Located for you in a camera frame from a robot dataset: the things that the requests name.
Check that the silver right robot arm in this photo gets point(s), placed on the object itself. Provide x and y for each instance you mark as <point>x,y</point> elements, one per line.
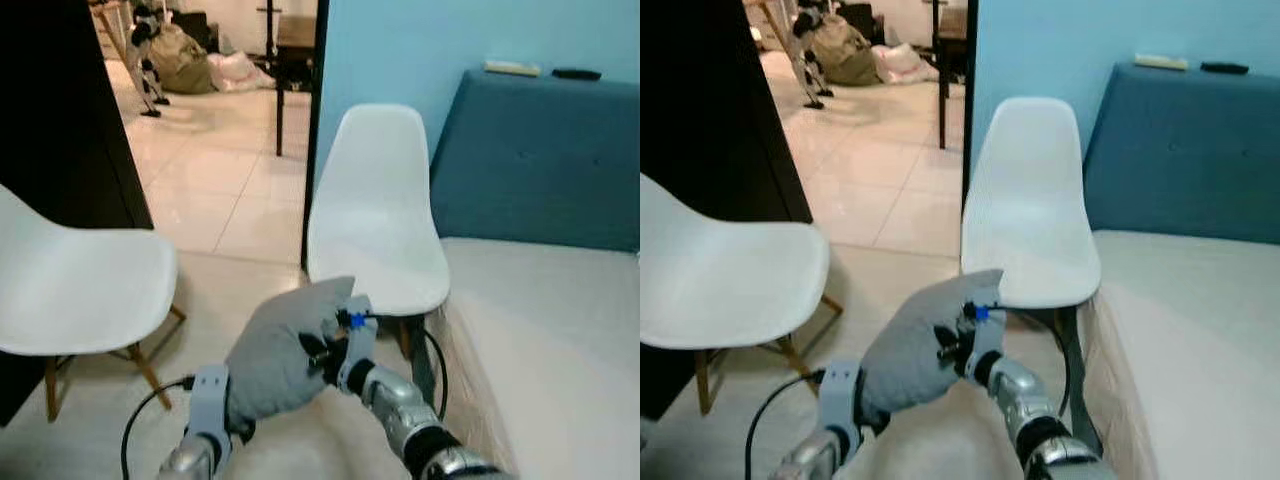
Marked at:
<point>1035,410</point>
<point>410,420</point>

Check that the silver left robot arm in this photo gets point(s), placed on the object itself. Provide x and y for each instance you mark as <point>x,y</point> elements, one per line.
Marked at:
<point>185,462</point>
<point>805,458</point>

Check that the blue upholstered headboard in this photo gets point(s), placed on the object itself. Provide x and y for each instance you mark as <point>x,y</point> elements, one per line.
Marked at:
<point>1190,150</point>
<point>540,160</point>

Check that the humanoid robot black and white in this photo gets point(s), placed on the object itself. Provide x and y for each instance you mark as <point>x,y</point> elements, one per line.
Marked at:
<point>148,50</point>
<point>812,45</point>

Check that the white shell chair wooden legs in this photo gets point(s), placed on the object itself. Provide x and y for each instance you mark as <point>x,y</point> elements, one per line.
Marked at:
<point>375,210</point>
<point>70,290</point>
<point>1030,200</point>
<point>720,280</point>

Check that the black wardrobe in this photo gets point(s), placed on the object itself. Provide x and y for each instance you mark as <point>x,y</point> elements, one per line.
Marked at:
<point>710,110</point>
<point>50,120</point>

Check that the bed with cream sheet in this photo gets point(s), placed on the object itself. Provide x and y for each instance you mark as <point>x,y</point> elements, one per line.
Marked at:
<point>1200,350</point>
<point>560,360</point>

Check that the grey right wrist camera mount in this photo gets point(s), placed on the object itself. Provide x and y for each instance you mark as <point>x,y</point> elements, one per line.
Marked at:
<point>988,345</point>
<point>358,350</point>

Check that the blue bed base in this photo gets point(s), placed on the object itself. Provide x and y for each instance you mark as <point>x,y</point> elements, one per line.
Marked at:
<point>1078,380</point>
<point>424,365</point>

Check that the grey pillow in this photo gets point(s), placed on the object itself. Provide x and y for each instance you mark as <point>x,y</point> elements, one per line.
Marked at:
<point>275,355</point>
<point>910,345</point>

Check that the olive green bag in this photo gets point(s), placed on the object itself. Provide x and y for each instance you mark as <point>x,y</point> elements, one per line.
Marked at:
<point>845,55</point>
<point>182,62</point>

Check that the cream flat box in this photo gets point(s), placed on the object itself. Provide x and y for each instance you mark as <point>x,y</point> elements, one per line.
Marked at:
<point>1161,62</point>
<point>512,68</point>

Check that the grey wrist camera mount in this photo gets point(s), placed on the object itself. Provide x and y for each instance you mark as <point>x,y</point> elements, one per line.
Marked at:
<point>840,405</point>
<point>988,345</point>
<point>208,410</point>
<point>358,350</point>

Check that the white and pink sack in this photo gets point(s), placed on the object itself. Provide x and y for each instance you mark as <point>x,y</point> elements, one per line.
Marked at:
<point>905,64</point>
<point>240,72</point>

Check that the black door frame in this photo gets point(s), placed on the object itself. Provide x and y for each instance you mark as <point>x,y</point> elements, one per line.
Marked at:
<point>968,90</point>
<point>313,130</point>

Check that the black metal table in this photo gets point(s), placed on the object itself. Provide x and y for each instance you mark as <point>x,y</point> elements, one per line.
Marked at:
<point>295,45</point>
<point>950,40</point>

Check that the black remote control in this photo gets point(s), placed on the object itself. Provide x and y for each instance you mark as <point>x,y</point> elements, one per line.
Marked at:
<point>1224,68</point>
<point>576,74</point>

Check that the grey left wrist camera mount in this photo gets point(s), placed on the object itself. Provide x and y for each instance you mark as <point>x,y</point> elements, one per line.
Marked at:
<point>840,405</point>
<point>208,410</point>

